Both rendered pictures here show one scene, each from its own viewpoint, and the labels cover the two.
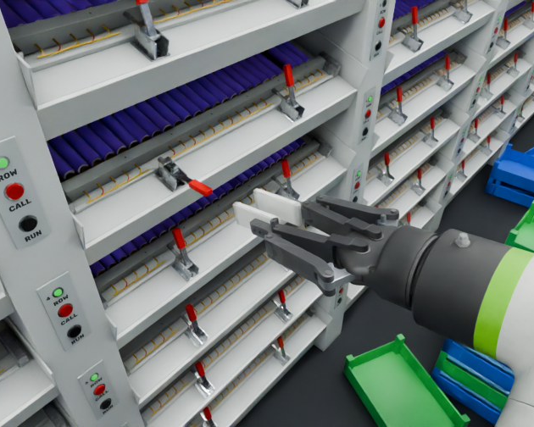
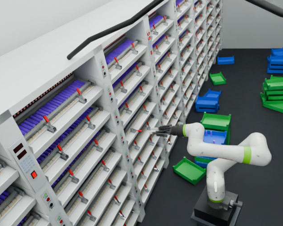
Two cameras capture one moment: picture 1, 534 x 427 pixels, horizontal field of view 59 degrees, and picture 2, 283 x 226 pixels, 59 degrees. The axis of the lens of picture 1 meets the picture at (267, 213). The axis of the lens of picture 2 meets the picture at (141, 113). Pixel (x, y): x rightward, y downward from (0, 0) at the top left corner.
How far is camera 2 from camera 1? 1.42 m
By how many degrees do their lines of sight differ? 11
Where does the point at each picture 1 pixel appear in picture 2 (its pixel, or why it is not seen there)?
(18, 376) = (120, 171)
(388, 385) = (185, 170)
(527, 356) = (188, 134)
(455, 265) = (179, 128)
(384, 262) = (171, 130)
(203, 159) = (136, 126)
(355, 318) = (171, 158)
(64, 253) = (126, 146)
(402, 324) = (184, 154)
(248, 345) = (149, 166)
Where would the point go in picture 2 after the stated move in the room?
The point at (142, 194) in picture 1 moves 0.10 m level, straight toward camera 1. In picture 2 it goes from (130, 135) to (137, 141)
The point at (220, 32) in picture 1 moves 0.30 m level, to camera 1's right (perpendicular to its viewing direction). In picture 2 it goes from (135, 106) to (170, 95)
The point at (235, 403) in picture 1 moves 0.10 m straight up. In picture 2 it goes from (150, 184) to (148, 177)
